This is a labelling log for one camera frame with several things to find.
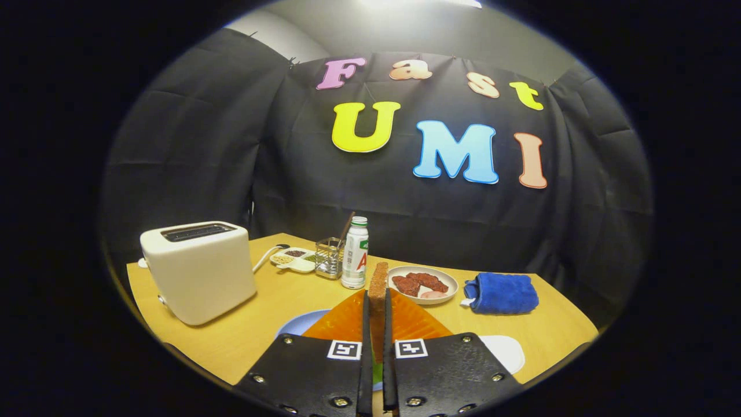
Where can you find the white plastic bottle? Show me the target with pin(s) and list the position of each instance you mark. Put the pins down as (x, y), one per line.
(354, 255)

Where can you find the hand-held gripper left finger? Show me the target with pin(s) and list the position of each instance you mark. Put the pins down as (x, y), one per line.
(366, 382)

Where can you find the toasted bread slice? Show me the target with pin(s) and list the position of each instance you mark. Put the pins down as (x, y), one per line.
(378, 301)

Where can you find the beige round plate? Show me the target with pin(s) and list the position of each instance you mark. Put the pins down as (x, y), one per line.
(451, 284)

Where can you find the white divided condiment dish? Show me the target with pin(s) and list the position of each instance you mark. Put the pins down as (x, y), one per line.
(292, 262)

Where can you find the white square plate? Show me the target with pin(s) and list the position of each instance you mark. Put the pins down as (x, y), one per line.
(506, 350)

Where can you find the blue round plate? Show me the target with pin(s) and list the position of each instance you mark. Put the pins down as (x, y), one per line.
(298, 324)

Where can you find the blue folded towel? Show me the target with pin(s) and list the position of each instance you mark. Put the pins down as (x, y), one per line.
(503, 294)

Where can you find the black backdrop cloth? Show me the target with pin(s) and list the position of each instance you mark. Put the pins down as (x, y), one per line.
(191, 162)

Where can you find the pink ham slice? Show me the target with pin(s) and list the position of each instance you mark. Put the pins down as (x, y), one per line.
(434, 295)

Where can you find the brown meat piece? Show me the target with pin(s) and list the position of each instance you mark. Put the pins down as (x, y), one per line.
(406, 285)
(431, 282)

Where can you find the brown stick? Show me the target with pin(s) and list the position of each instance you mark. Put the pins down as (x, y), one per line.
(349, 225)

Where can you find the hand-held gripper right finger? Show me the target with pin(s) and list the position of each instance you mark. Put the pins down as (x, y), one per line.
(389, 382)

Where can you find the ceiling light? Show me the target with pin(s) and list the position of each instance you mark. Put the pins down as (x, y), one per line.
(417, 2)

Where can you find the cream white toaster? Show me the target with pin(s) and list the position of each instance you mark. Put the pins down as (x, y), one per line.
(197, 278)

